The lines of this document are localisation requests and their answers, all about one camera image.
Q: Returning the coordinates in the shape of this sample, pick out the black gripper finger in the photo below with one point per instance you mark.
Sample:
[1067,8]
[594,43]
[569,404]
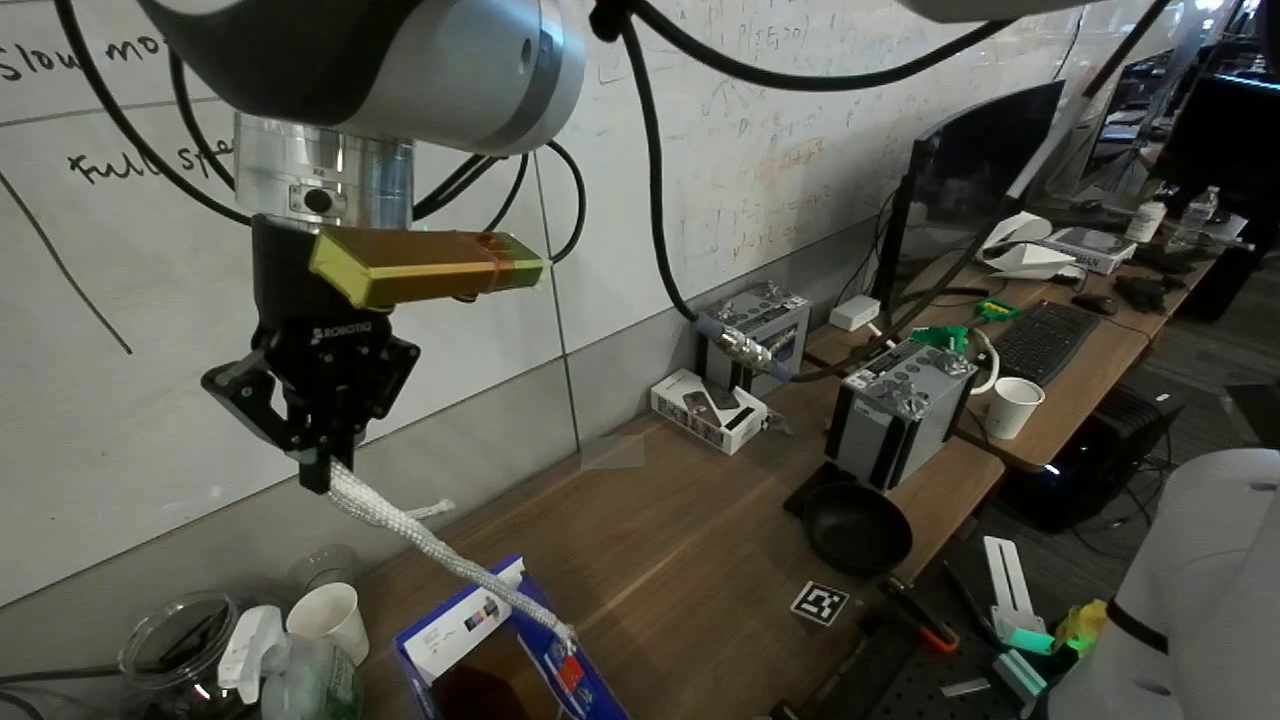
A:
[313,473]

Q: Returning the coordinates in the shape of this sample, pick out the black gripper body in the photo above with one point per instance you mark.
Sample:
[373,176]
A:
[318,371]

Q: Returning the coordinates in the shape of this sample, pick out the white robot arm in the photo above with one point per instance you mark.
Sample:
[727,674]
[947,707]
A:
[329,105]

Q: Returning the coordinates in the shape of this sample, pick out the blue snack box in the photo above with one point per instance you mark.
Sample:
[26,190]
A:
[476,656]

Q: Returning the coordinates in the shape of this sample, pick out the white product box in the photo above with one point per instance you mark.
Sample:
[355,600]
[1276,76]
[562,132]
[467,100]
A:
[698,414]

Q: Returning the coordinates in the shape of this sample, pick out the white spray bottle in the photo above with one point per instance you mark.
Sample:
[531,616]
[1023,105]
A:
[245,652]

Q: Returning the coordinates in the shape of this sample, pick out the clear glass jar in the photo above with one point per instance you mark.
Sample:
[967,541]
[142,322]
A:
[168,656]

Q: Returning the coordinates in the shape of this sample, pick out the silver toaster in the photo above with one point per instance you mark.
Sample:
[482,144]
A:
[751,339]
[896,410]

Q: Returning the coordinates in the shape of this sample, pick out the fiducial marker tag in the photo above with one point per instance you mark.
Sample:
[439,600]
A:
[819,600]

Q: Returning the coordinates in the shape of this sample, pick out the black frying pan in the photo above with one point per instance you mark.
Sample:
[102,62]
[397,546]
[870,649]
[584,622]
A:
[851,525]

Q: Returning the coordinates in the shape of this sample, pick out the black computer monitor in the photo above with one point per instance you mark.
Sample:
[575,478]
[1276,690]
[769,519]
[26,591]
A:
[962,171]

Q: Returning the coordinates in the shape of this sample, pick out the black keyboard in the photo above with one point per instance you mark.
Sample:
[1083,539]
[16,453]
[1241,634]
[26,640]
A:
[1045,339]

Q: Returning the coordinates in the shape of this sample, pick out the gold wrist camera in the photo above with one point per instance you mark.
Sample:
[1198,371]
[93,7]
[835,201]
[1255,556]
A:
[382,269]

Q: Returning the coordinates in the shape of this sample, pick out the orange handled clamp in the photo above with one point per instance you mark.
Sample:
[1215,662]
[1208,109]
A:
[924,622]

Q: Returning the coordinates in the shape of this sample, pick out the white slotted plastic bracket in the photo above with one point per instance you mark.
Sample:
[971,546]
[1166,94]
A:
[1011,586]

